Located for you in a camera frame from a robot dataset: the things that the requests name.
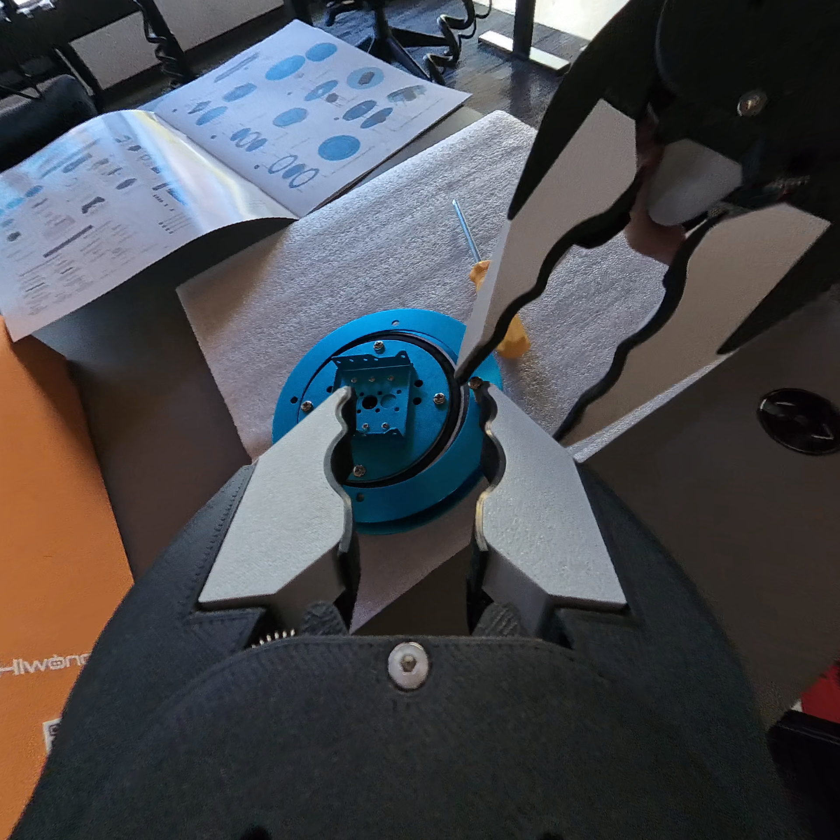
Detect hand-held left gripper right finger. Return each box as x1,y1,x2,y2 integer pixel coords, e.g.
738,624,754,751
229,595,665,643
469,379,627,614

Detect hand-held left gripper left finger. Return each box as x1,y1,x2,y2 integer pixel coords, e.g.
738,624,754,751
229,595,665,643
197,386,362,614

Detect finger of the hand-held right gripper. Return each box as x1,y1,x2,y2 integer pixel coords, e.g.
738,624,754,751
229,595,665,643
554,203,831,443
453,98,647,386

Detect blue round metal base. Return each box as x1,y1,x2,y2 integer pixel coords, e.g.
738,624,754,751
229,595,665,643
272,308,504,536

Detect yellow-handled screwdriver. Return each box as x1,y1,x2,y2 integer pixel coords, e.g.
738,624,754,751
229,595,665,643
451,200,530,359

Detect wooden-edged standing desk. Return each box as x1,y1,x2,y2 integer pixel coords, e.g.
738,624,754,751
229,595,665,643
478,0,572,73
0,0,198,112

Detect black round desk grommet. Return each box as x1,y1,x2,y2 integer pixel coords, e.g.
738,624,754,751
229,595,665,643
756,387,840,457

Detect grey desk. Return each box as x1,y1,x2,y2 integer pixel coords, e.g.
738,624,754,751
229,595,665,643
29,105,840,729

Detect person's right hand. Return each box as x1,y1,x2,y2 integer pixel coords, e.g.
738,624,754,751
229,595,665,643
623,209,688,266

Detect white foam sheet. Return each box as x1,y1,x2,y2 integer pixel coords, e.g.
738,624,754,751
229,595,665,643
176,109,729,634

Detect orange kit box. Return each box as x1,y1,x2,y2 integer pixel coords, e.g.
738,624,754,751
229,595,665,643
0,315,135,821

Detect black saddle stool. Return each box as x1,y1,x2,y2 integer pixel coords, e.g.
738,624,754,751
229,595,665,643
0,73,99,175
325,0,447,83

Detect red black object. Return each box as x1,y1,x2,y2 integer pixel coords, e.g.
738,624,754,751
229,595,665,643
797,663,840,723

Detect open instruction booklet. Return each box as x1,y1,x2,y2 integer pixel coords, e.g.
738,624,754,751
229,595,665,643
0,18,472,342

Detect person's dark trousers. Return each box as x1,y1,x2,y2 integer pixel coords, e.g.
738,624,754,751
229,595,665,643
768,712,840,840

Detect long coiled cable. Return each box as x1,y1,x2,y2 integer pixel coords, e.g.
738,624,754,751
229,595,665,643
420,0,478,88

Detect short coiled cable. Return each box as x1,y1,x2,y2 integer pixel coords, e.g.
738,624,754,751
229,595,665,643
134,0,189,86

